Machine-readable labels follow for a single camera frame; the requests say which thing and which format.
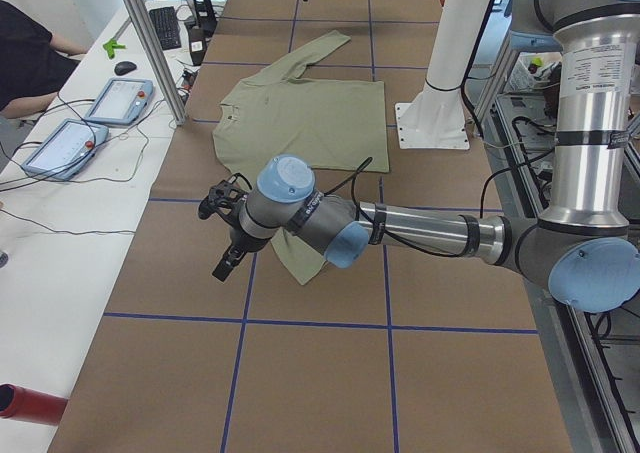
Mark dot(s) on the olive green long-sleeve shirt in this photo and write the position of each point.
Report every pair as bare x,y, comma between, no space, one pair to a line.
277,127

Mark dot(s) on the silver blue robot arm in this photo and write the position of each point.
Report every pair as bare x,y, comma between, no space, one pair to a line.
327,176

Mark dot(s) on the black power box with label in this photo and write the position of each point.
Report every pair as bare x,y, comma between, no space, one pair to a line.
197,45

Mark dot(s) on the black keyboard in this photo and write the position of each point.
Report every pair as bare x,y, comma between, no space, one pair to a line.
166,26

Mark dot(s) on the far blue teach pendant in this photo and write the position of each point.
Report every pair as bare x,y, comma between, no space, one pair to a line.
120,102

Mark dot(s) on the blue teach pendant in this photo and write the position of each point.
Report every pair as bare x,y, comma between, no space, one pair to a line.
120,102
66,150

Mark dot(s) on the brown paper table cover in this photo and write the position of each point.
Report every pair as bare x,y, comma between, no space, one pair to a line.
401,352

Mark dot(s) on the black computer mouse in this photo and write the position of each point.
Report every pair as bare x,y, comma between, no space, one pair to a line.
124,67

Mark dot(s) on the near blue teach pendant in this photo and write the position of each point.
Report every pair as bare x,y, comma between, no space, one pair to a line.
66,150

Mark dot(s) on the green plastic clamp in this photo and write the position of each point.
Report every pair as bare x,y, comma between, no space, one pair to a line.
111,46

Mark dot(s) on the red cylinder bottle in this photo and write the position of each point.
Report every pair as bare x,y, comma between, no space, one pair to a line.
27,405

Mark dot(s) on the seated person in black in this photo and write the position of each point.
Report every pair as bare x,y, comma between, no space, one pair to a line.
35,63

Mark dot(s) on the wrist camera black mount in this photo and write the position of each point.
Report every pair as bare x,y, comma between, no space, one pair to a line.
225,199

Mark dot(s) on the aluminium frame post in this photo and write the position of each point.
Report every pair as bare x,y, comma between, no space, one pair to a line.
141,21

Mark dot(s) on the white mast base plate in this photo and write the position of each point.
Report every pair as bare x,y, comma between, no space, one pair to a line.
433,120

